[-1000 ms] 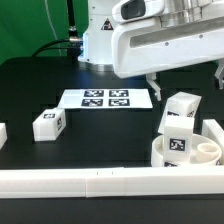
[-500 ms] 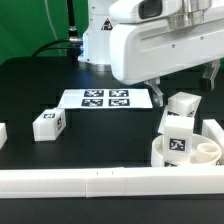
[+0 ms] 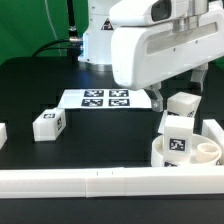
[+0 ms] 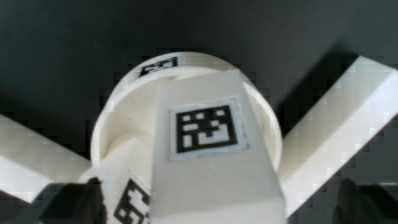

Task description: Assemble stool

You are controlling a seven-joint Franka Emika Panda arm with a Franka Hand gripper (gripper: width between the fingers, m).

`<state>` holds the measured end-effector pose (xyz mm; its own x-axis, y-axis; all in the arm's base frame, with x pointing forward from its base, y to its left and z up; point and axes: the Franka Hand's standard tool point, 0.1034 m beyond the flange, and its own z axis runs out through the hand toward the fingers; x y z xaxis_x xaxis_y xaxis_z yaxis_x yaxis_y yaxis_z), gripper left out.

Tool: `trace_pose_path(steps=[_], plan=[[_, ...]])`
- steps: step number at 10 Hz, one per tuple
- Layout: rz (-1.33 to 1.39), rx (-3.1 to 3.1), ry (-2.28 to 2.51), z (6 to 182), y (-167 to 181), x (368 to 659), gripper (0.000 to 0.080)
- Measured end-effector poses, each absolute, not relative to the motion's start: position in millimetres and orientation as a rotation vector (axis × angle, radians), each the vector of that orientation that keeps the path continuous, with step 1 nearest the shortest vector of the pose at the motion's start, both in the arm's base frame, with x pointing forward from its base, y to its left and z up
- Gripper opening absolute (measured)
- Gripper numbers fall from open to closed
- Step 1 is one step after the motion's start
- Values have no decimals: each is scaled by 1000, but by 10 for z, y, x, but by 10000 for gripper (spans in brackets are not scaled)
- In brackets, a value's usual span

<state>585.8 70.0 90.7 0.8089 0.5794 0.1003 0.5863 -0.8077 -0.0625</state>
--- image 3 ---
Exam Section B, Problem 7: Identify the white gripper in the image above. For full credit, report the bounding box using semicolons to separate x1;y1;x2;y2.
109;0;224;112

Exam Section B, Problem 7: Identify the black cable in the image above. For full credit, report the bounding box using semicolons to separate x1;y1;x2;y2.
31;0;84;58

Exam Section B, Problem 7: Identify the white thin cable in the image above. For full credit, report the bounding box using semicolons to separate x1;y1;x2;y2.
43;0;64;57

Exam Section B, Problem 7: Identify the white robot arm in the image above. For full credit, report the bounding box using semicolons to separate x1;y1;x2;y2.
79;0;224;112

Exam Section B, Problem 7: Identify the white marker tag sheet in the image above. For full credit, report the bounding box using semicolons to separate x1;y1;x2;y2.
58;89;151;109

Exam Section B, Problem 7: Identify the white round stool seat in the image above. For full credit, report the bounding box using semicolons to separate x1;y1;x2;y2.
151;134;222;167

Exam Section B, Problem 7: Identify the white U-shaped fence frame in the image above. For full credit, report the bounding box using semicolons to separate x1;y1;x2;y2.
0;118;224;200

